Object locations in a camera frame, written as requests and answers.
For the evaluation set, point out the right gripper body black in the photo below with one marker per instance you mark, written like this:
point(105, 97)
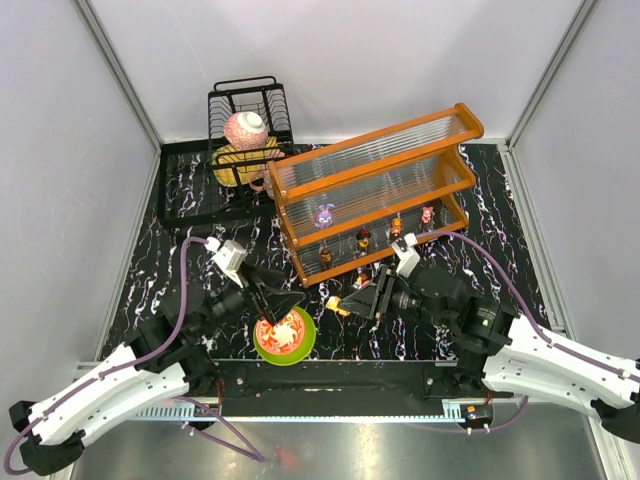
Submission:
point(388, 292)

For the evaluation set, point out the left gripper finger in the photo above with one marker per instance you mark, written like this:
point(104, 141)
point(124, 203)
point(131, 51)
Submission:
point(282, 300)
point(258, 286)

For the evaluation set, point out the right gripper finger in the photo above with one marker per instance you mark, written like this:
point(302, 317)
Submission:
point(383, 278)
point(364, 302)

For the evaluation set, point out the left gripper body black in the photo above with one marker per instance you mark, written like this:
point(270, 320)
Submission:
point(255, 290)

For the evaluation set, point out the small orange figure toy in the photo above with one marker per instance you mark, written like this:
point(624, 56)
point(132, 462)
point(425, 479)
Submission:
point(333, 304)

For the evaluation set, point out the purple bunny toy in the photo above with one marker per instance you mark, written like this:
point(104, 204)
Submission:
point(323, 217)

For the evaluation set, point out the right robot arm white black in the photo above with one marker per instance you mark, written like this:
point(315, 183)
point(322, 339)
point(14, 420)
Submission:
point(501, 350)

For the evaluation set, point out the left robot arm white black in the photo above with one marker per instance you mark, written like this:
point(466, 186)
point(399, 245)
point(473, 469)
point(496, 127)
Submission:
point(158, 360)

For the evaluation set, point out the orange figure toy on shelf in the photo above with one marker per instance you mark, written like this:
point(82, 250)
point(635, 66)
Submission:
point(396, 227)

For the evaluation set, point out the brown figure toy on shelf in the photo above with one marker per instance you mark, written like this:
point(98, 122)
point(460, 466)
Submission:
point(325, 255)

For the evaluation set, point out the orange clear display shelf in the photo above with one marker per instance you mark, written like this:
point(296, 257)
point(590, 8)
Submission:
point(371, 179)

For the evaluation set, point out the black marble pattern mat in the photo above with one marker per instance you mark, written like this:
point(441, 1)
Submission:
point(491, 253)

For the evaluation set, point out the pink flamingo toy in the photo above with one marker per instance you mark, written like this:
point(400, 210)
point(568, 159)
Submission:
point(361, 280)

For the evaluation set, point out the black haired figure toy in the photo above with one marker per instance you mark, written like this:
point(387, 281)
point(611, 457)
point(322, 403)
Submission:
point(363, 238)

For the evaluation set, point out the green bowl red pattern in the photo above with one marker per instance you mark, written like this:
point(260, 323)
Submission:
point(289, 342)

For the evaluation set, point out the pink pig toy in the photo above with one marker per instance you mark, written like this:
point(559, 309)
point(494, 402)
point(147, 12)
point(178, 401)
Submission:
point(427, 215)

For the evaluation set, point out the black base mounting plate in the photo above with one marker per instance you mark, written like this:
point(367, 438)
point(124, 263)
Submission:
point(328, 390)

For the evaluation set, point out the pink mug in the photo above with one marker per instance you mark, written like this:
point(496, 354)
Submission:
point(261, 182)

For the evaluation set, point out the yellow patterned bowl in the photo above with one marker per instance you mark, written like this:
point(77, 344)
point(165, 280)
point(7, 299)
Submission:
point(233, 166)

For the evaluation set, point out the pink patterned bowl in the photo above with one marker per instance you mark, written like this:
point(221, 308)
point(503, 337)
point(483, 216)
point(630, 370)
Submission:
point(246, 130)

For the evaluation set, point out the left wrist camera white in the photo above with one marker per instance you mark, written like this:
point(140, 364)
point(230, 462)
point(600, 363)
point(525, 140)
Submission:
point(228, 257)

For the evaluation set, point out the black wire dish rack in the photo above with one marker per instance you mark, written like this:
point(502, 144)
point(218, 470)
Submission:
point(207, 181)

